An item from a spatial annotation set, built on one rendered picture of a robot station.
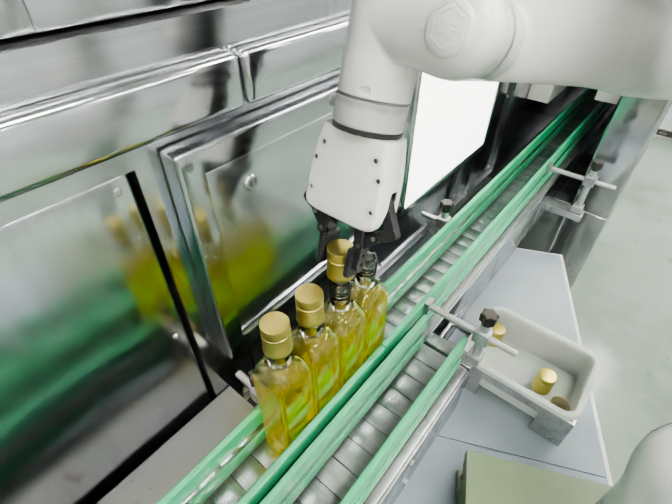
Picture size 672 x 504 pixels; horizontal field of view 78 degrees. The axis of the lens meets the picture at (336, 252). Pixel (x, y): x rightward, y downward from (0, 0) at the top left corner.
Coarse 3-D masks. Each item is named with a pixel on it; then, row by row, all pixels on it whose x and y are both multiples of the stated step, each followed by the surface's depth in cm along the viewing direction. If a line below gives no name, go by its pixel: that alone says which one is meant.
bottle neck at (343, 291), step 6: (330, 282) 53; (348, 282) 53; (330, 288) 54; (336, 288) 53; (342, 288) 53; (348, 288) 53; (330, 294) 55; (336, 294) 53; (342, 294) 53; (348, 294) 54; (330, 300) 55; (336, 300) 54; (342, 300) 54; (348, 300) 55; (330, 306) 56; (336, 306) 55; (342, 306) 55; (348, 306) 56
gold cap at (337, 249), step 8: (336, 240) 51; (344, 240) 51; (328, 248) 50; (336, 248) 50; (344, 248) 50; (328, 256) 50; (336, 256) 49; (344, 256) 49; (328, 264) 51; (336, 264) 50; (344, 264) 50; (328, 272) 52; (336, 272) 50; (336, 280) 51; (344, 280) 51
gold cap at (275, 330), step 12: (276, 312) 47; (264, 324) 45; (276, 324) 45; (288, 324) 45; (264, 336) 45; (276, 336) 44; (288, 336) 46; (264, 348) 47; (276, 348) 46; (288, 348) 47
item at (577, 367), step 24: (504, 312) 89; (504, 336) 92; (528, 336) 88; (552, 336) 84; (504, 360) 88; (528, 360) 88; (552, 360) 87; (576, 360) 83; (528, 384) 83; (576, 384) 83; (552, 408) 72; (576, 408) 72
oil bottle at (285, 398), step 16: (256, 368) 50; (272, 368) 49; (288, 368) 49; (304, 368) 51; (256, 384) 52; (272, 384) 49; (288, 384) 49; (304, 384) 52; (272, 400) 51; (288, 400) 50; (304, 400) 54; (272, 416) 54; (288, 416) 52; (304, 416) 56; (272, 432) 58; (288, 432) 55
